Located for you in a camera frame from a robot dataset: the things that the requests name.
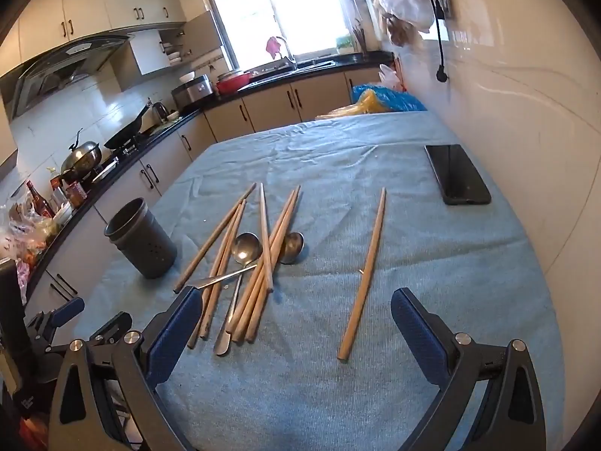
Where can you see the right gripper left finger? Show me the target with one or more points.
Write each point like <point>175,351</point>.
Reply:
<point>83,415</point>

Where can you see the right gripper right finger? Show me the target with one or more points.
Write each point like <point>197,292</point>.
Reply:
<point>510,416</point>

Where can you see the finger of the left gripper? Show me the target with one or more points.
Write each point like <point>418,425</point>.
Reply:
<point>67,312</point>

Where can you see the wooden chopstick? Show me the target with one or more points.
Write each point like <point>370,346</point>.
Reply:
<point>224,267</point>
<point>216,272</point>
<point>265,240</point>
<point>263,267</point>
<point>270,262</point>
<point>191,267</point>
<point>254,321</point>

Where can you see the steel spoon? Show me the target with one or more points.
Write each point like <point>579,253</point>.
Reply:
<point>246,249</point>
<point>291,249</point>

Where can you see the wooden chopstick lone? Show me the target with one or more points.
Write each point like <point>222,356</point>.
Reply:
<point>348,339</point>

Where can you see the kitchen faucet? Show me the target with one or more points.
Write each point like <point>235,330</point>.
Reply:
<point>288,56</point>

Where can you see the dark grey utensil holder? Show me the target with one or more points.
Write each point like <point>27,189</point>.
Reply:
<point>141,239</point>

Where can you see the dark sauce bottle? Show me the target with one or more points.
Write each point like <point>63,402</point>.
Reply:
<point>40,204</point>

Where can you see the red lid jar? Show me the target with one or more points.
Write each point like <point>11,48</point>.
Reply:
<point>76,194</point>

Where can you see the steel pot with lid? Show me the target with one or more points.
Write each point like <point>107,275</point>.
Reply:
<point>83,158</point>

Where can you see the black wok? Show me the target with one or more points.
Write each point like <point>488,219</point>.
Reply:
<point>126,133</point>

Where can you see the blue towel table cloth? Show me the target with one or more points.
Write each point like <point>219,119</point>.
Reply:
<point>473,266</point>

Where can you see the range hood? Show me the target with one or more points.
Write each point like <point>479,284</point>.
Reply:
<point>59,68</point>

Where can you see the black smartphone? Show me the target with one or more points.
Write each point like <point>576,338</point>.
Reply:
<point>458,179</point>

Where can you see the red basin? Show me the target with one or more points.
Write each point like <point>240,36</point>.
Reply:
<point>231,84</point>

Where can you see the yellow plastic bag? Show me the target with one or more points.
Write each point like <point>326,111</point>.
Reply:
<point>368,103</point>

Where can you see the blue plastic bag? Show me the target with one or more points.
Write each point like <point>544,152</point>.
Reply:
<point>392,100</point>

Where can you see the window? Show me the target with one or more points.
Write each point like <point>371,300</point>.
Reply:
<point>312,28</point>

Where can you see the black power cable plug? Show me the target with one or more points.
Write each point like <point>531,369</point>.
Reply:
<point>441,74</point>

